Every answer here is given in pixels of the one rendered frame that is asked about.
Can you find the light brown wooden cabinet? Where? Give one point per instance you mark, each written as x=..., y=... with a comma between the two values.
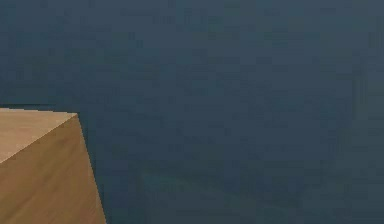
x=43, y=173

